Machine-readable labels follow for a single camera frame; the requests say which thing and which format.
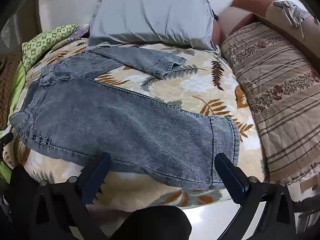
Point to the striped floral beige quilt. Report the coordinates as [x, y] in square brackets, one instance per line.
[275, 80]

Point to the purple plastic bag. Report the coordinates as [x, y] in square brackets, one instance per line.
[82, 31]

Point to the blue denim pants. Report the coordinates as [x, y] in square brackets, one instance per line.
[112, 120]

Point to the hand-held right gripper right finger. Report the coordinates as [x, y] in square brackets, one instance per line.
[231, 177]

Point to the grey pillow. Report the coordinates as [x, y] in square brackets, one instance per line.
[150, 17]

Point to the brown knit cloth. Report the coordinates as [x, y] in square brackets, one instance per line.
[7, 80]

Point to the person's black trouser leg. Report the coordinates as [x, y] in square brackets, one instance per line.
[155, 222]

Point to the leaf print fleece blanket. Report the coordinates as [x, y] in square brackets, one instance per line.
[190, 85]

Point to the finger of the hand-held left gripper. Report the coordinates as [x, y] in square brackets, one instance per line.
[6, 138]

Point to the brown bolster pillow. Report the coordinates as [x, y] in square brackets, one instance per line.
[280, 22]

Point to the crumpled grey cloth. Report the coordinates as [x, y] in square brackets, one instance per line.
[290, 11]

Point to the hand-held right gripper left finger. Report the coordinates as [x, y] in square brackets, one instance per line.
[96, 177]

